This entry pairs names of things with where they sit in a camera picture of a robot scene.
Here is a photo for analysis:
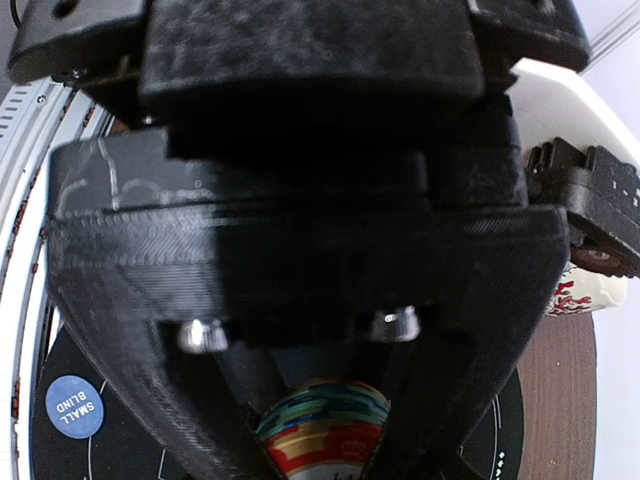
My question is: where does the round black poker mat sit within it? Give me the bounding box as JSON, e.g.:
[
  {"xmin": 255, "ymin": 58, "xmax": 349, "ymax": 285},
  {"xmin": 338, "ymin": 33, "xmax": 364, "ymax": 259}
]
[{"xmin": 30, "ymin": 330, "xmax": 524, "ymax": 479}]

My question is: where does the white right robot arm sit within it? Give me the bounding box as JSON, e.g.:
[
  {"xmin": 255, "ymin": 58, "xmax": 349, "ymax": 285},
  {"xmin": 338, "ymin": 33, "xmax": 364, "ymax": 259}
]
[{"xmin": 47, "ymin": 58, "xmax": 639, "ymax": 479}]

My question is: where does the red poker chip stack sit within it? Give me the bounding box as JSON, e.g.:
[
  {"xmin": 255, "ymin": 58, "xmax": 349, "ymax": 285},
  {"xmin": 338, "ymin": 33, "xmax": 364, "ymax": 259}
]
[{"xmin": 256, "ymin": 378, "xmax": 391, "ymax": 480}]

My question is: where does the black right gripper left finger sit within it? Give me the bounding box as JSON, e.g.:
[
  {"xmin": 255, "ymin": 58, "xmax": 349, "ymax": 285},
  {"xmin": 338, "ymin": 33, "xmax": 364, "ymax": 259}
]
[{"xmin": 47, "ymin": 209, "xmax": 279, "ymax": 479}]

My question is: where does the white floral mug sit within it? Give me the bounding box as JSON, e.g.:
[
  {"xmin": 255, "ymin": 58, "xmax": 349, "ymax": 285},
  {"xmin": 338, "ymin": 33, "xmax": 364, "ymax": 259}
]
[{"xmin": 545, "ymin": 263, "xmax": 628, "ymax": 317}]

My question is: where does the blue small blind button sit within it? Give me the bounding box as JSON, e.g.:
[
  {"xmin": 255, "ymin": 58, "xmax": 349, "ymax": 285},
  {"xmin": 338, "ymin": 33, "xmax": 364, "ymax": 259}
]
[{"xmin": 45, "ymin": 375, "xmax": 105, "ymax": 440}]

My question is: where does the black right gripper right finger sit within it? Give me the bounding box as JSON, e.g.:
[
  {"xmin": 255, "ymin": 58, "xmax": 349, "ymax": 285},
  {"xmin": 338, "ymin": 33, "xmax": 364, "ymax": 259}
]
[{"xmin": 362, "ymin": 206, "xmax": 569, "ymax": 479}]

